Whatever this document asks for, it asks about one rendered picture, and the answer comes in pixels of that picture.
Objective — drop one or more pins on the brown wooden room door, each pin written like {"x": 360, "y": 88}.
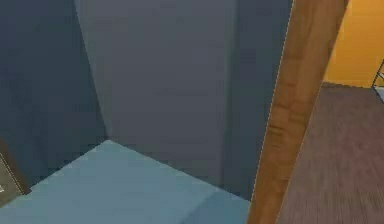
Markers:
{"x": 296, "y": 110}

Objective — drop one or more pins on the black metal frame shelf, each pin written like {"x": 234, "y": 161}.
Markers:
{"x": 379, "y": 81}

